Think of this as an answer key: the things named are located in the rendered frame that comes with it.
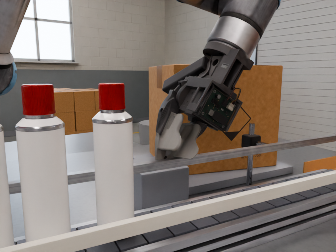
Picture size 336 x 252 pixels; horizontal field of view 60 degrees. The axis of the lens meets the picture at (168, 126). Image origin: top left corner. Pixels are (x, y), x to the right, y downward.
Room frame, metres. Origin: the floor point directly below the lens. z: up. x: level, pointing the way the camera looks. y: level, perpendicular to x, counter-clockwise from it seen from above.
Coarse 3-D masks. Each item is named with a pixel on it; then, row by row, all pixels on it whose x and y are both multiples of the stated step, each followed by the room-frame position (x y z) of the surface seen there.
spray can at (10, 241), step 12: (0, 132) 0.30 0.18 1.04; (0, 144) 0.30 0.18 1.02; (0, 156) 0.30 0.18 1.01; (0, 168) 0.30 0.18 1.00; (0, 180) 0.29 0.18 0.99; (0, 192) 0.29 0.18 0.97; (0, 204) 0.29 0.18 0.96; (0, 216) 0.29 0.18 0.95; (0, 228) 0.29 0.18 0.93; (12, 228) 0.31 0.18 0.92; (0, 240) 0.29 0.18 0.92; (12, 240) 0.30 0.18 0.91
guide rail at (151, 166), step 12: (264, 144) 0.55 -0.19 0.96; (276, 144) 0.55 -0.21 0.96; (288, 144) 0.57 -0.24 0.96; (300, 144) 0.58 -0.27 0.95; (312, 144) 0.60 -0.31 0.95; (204, 156) 0.48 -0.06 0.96; (216, 156) 0.49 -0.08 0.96; (228, 156) 0.50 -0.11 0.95; (240, 156) 0.51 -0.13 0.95; (144, 168) 0.43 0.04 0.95; (156, 168) 0.43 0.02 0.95; (168, 168) 0.44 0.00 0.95; (72, 180) 0.38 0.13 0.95; (84, 180) 0.38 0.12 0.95; (12, 192) 0.34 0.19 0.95
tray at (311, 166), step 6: (306, 162) 0.74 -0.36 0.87; (312, 162) 0.75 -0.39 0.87; (318, 162) 0.76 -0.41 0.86; (324, 162) 0.77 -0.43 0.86; (330, 162) 0.78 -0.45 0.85; (306, 168) 0.74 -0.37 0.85; (312, 168) 0.75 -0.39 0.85; (318, 168) 0.76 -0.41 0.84; (324, 168) 0.77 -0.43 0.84; (330, 168) 0.78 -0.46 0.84
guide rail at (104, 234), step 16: (320, 176) 0.50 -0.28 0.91; (240, 192) 0.43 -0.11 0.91; (256, 192) 0.43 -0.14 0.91; (272, 192) 0.45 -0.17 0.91; (288, 192) 0.46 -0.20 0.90; (176, 208) 0.37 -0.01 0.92; (192, 208) 0.38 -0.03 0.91; (208, 208) 0.39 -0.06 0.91; (224, 208) 0.40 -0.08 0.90; (112, 224) 0.33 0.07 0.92; (128, 224) 0.33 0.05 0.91; (144, 224) 0.34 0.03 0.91; (160, 224) 0.35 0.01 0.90; (176, 224) 0.37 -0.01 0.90; (48, 240) 0.30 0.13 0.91; (64, 240) 0.30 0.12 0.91; (80, 240) 0.31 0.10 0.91; (96, 240) 0.32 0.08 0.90; (112, 240) 0.32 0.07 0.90
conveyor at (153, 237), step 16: (304, 176) 0.60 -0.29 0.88; (304, 192) 0.51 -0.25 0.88; (320, 192) 0.51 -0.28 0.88; (160, 208) 0.45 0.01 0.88; (240, 208) 0.45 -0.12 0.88; (256, 208) 0.45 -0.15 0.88; (272, 208) 0.45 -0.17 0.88; (96, 224) 0.39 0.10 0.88; (192, 224) 0.40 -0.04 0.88; (208, 224) 0.39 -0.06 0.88; (128, 240) 0.35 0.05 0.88; (144, 240) 0.35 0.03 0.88; (160, 240) 0.36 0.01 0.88
